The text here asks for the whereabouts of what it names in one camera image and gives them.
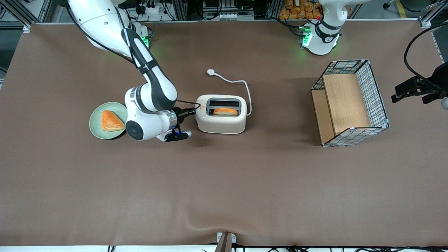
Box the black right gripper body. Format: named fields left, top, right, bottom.
left=173, top=107, right=186, bottom=132

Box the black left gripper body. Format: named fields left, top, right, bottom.
left=432, top=61, right=448, bottom=92

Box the white two-slot toaster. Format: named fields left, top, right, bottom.
left=195, top=94, right=247, bottom=134

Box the triangular orange pastry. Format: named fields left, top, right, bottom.
left=101, top=110, right=126, bottom=132

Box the green round plate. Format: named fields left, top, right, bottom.
left=89, top=102, right=128, bottom=140

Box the white power strip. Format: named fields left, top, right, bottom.
left=135, top=3, right=165, bottom=14
left=219, top=13, right=255, bottom=20

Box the bag of bread rolls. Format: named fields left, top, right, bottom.
left=279, top=0, right=322, bottom=20

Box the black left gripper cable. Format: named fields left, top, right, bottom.
left=404, top=23, right=448, bottom=84

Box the white toaster cord with plug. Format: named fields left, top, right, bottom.
left=207, top=69, right=252, bottom=117

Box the aluminium frame profile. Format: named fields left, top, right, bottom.
left=0, top=0, right=53, bottom=33
left=418, top=2, right=448, bottom=28

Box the wire basket with wooden shelf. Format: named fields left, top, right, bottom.
left=311, top=59, right=390, bottom=147

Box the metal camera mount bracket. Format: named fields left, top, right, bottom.
left=214, top=232, right=237, bottom=252

